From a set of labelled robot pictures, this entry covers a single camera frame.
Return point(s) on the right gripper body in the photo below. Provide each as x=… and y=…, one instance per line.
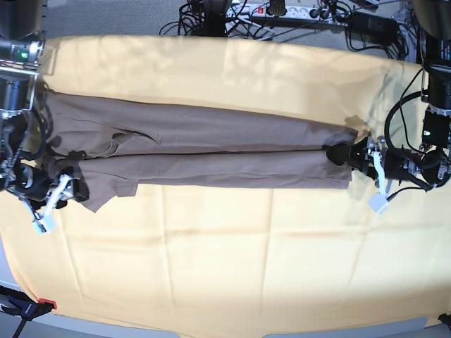
x=35, y=185

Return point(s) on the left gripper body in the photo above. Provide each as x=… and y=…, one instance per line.
x=394, y=164

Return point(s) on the brown T-shirt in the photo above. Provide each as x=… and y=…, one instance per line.
x=114, y=146

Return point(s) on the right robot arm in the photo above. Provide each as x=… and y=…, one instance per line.
x=23, y=132

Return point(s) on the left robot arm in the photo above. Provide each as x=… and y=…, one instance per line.
x=429, y=166

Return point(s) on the blue red bar clamp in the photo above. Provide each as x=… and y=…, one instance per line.
x=19, y=304

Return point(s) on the yellow table cloth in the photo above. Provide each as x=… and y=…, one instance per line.
x=208, y=262

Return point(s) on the black power adapter box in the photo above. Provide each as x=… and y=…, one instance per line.
x=372, y=25

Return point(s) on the white power strip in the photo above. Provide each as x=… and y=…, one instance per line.
x=293, y=15

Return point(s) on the black clamp at right edge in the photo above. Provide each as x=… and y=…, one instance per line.
x=445, y=319

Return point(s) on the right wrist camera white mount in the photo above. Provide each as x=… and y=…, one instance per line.
x=42, y=220

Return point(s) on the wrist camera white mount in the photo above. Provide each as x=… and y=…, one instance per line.
x=42, y=220
x=378, y=186

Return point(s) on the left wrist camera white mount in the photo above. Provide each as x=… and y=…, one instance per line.
x=378, y=186

